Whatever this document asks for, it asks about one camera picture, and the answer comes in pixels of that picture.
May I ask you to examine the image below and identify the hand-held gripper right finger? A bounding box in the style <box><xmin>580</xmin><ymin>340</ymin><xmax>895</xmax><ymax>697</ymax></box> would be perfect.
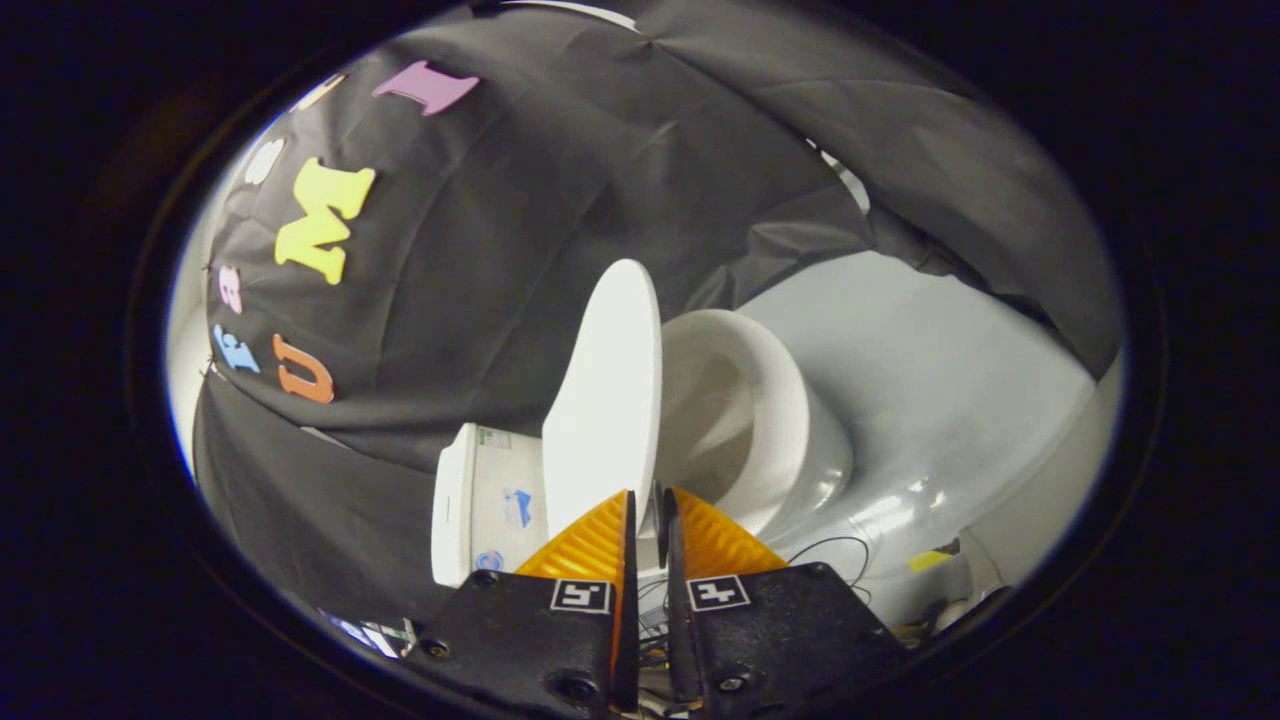
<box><xmin>655</xmin><ymin>486</ymin><xmax>911</xmax><ymax>720</ymax></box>

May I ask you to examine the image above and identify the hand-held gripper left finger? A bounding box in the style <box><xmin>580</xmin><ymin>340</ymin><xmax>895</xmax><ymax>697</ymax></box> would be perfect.
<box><xmin>405</xmin><ymin>488</ymin><xmax>641</xmax><ymax>720</ymax></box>

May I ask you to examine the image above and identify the black backdrop cloth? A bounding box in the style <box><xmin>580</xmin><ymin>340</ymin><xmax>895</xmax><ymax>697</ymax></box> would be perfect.
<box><xmin>190</xmin><ymin>0</ymin><xmax>1127</xmax><ymax>627</ymax></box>

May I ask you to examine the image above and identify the thin black cable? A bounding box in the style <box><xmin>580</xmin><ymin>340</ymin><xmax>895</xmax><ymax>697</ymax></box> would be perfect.
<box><xmin>788</xmin><ymin>535</ymin><xmax>873</xmax><ymax>589</ymax></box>

